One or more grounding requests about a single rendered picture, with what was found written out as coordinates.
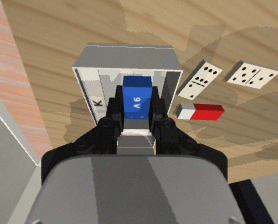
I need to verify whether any blue battery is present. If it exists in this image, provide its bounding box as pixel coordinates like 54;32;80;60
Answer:
122;76;152;119

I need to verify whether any cream domino tile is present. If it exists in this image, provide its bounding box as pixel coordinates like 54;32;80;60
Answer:
224;60;278;89
177;59;223;100

